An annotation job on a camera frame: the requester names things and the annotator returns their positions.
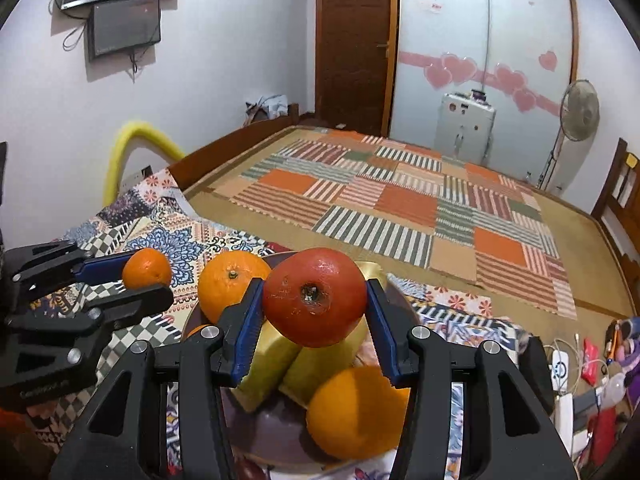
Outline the standing fan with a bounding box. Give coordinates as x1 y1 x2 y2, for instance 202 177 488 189
540 79 601 196

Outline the patterned printed blanket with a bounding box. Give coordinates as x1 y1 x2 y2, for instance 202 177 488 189
25 167 526 480

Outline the woven straw mat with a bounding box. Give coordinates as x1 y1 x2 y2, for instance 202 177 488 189
185 125 638 333

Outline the purple plate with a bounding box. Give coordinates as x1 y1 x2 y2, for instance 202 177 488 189
180 252 423 476

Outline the wooden bed frame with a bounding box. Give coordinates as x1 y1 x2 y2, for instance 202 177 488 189
167 104 640 311

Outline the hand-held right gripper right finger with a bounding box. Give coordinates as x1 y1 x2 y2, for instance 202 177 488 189
365 279 581 480

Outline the large orange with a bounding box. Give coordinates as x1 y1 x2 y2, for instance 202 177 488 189
306 366 413 461

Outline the yellow foam tube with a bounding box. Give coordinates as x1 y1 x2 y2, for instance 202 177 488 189
102 121 187 206

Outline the red apple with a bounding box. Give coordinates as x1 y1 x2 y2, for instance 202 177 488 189
262 247 368 348

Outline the white boxy appliance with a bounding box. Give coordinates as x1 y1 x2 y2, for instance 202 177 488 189
434 91 497 165

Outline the striped patchwork mat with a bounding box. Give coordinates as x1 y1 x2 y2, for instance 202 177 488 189
229 130 576 318

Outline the brown wooden door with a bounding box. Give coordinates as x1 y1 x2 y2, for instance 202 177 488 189
315 0 398 133

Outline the dark red grape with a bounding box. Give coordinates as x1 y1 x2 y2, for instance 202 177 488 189
240 460 271 480

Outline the white charger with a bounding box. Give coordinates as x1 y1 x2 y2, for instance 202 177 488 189
550 350 572 382

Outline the small wall-mounted monitor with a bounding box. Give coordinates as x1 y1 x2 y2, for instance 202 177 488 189
87 0 163 63

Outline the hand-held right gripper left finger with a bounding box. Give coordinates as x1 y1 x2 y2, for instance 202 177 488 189
47 277 266 480

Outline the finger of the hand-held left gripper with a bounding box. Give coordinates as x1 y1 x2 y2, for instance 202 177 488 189
5 283 174 333
5 241 135 311

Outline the pile of clothes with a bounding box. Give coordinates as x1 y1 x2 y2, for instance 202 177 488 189
245 94 291 126

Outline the doll in purple dress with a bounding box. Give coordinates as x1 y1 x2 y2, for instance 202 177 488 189
607 315 640 396

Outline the wooden wardrobe with sliding doors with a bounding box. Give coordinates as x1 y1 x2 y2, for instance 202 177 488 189
390 0 581 196

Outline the medium orange with stem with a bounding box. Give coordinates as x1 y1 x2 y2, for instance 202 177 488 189
198 251 273 325

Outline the black monitor cable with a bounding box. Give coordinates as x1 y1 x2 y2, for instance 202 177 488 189
129 47 151 75

